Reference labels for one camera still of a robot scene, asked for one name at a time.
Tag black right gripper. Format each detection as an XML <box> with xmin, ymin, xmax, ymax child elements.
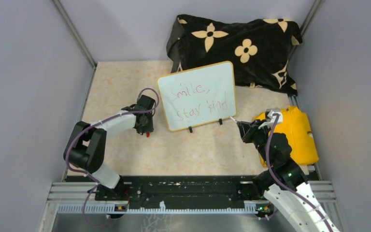
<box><xmin>237</xmin><ymin>118</ymin><xmax>273</xmax><ymax>166</ymax></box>

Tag yellow framed whiteboard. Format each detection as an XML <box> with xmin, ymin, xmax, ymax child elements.
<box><xmin>157</xmin><ymin>61</ymin><xmax>237</xmax><ymax>132</ymax></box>

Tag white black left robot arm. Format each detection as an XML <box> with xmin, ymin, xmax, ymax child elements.
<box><xmin>63</xmin><ymin>95</ymin><xmax>158</xmax><ymax>200</ymax></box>

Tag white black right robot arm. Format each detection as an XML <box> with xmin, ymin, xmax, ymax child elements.
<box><xmin>236</xmin><ymin>119</ymin><xmax>340</xmax><ymax>232</ymax></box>

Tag yellow cloth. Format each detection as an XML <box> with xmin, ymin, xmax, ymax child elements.
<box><xmin>254</xmin><ymin>106</ymin><xmax>320</xmax><ymax>167</ymax></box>

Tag black floral pillow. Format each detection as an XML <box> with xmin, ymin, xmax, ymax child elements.
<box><xmin>166</xmin><ymin>14</ymin><xmax>303</xmax><ymax>96</ymax></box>

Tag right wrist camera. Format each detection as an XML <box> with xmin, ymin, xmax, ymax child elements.
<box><xmin>258</xmin><ymin>109</ymin><xmax>283</xmax><ymax>129</ymax></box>

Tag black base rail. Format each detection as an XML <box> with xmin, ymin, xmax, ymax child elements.
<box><xmin>83</xmin><ymin>175</ymin><xmax>278</xmax><ymax>219</ymax></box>

